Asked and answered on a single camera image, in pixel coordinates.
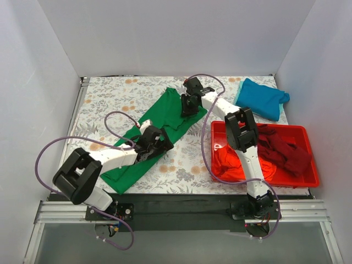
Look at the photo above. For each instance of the folded light teal t-shirt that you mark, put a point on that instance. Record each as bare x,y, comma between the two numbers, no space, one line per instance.
281,108

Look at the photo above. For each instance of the orange-red t-shirt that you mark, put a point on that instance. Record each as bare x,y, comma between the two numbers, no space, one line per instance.
226,166

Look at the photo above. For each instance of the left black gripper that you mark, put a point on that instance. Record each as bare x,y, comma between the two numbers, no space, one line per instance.
162,140

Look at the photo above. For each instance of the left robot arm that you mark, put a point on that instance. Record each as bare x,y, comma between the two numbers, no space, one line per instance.
78,175

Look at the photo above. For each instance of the red plastic bin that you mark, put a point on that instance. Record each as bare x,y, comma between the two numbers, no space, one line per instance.
291,134

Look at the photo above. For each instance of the floral tablecloth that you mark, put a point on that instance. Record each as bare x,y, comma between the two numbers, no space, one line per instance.
108,110

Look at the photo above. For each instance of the green t-shirt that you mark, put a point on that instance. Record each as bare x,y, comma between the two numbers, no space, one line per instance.
167,125

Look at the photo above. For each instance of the aluminium frame rail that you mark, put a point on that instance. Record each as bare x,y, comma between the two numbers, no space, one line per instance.
295,210

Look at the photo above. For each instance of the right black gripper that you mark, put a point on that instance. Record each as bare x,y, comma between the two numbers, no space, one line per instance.
188,106

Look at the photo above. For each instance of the folded blue t-shirt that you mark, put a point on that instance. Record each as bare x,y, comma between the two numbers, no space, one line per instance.
261,100

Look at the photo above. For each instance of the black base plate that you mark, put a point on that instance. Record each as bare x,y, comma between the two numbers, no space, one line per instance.
166,212

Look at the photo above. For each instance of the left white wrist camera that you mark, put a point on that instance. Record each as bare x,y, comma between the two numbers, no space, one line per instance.
144,125

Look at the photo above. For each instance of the dark red t-shirt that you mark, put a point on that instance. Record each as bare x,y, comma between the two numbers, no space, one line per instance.
287,156

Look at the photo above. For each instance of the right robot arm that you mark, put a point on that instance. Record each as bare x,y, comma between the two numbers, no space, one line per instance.
242,136

